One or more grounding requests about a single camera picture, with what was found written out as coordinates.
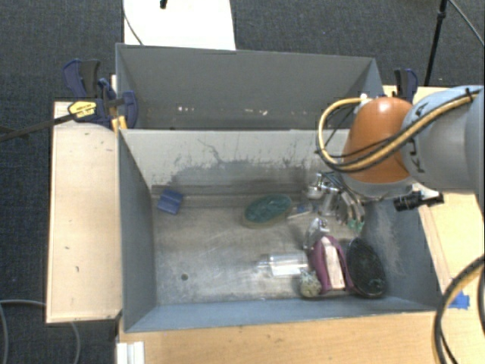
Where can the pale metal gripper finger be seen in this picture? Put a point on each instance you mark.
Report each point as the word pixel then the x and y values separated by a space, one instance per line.
pixel 311 242
pixel 321 226

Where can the clear blue-tipped tube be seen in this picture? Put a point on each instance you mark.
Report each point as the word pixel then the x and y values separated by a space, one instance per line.
pixel 301 211

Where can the purple and pink brush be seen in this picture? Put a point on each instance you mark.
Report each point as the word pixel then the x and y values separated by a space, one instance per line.
pixel 330 265

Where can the clear plastic bottle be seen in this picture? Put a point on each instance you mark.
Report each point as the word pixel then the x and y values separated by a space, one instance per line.
pixel 284 264

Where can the grey speckled lump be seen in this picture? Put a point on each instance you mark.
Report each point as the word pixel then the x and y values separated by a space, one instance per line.
pixel 310 286

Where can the green oval scrub brush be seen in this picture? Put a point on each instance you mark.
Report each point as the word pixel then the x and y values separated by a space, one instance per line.
pixel 267 210

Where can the black oval brush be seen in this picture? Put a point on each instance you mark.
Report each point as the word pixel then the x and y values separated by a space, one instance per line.
pixel 367 269

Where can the grey metal bin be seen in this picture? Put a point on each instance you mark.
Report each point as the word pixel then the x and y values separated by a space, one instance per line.
pixel 227 256

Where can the blue ridged block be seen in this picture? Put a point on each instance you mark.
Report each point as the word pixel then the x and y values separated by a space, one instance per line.
pixel 169 201

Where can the pale wood board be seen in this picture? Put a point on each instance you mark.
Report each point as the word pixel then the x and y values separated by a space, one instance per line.
pixel 83 218

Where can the black cylinder on white bracket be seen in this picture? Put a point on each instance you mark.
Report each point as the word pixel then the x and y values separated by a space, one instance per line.
pixel 407 201

